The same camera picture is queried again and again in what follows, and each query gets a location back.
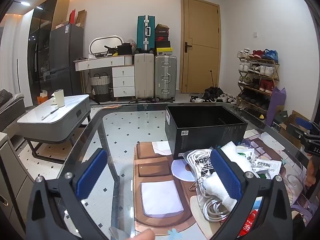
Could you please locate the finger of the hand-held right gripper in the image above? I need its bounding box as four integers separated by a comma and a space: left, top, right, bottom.
295, 116, 318, 132
287, 124, 312, 141

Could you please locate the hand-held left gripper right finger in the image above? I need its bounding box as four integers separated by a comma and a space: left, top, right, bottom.
209, 147, 293, 240

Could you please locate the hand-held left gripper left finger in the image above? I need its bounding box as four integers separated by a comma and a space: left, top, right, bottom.
26, 148, 112, 240

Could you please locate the white plush keychain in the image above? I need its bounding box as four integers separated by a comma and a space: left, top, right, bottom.
202, 174, 237, 209

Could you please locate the green white medicine packet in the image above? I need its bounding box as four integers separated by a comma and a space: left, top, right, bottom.
236, 145, 256, 166

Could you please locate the striped print shoelace bag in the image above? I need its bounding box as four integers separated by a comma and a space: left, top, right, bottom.
182, 149, 219, 205

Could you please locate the black cardboard box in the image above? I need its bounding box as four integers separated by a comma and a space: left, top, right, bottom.
165, 105, 248, 159

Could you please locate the white charging cable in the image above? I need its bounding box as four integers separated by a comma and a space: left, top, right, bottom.
202, 197, 235, 222

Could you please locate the red packet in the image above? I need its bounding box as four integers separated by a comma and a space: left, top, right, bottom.
237, 209, 259, 237

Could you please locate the person's right hand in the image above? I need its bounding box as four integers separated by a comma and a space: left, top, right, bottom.
306, 158, 317, 187

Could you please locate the person's left hand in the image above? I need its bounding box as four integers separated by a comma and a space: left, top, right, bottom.
132, 228, 157, 240

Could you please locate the brown cardboard box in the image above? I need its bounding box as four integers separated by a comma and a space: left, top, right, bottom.
278, 110, 312, 150

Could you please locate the purple yoga mat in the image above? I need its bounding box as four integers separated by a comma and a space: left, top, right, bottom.
265, 87, 286, 128

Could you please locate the grey coffee table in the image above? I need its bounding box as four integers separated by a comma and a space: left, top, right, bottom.
17, 94, 92, 165

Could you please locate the printed cartoon table mat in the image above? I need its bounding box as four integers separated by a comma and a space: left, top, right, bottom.
134, 129, 311, 240

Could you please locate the black white striped rug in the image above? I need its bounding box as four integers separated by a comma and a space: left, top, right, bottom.
90, 101, 175, 108

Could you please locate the white stick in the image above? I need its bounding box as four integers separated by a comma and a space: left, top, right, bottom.
41, 108, 59, 120

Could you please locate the pile of loose shoes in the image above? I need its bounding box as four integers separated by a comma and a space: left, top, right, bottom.
189, 92, 239, 105

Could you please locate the white low cabinet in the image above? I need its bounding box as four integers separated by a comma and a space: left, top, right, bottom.
0, 132, 33, 233

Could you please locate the wooden shoe rack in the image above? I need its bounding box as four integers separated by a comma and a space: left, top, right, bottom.
236, 56, 280, 113

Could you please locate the white cup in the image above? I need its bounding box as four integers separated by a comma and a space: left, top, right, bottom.
54, 89, 65, 106

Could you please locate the black umbrella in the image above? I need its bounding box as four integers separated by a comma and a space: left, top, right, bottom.
204, 70, 225, 99

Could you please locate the woven laundry basket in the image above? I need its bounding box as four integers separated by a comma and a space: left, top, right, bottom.
90, 73, 111, 103

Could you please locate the orange tissue box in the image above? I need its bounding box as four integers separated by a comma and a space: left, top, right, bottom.
37, 91, 48, 106

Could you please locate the grey sofa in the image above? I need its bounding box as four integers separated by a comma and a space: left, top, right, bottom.
0, 89, 26, 133

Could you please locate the beige suitcase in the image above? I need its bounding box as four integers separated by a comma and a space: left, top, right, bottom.
134, 53, 155, 100

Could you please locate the white vanity desk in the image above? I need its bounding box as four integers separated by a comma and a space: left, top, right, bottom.
73, 55, 136, 98

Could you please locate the silver suitcase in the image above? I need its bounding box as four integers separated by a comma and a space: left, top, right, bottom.
154, 54, 178, 101

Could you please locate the dark grey refrigerator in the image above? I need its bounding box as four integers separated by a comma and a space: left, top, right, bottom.
49, 23, 84, 103

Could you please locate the black bag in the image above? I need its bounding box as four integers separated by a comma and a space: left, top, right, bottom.
117, 42, 133, 55

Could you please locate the oval mirror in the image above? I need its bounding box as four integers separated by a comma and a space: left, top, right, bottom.
89, 35, 125, 56

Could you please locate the yellow black shoe box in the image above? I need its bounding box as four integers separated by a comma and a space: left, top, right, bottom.
155, 47, 173, 56

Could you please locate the white wardrobe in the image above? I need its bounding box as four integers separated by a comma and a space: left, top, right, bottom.
4, 12, 34, 95

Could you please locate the wooden door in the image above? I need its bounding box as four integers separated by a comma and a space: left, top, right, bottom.
180, 0, 222, 94

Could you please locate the dark glass cabinet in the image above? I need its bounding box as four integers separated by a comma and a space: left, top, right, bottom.
26, 0, 63, 106

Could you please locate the teal suitcase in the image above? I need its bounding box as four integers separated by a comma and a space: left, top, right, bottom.
136, 15, 157, 53

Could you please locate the flat cardboard carton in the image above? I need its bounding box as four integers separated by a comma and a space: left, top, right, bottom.
76, 10, 87, 28

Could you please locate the brown lid shoe box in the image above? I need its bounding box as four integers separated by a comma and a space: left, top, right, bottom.
155, 24, 171, 36

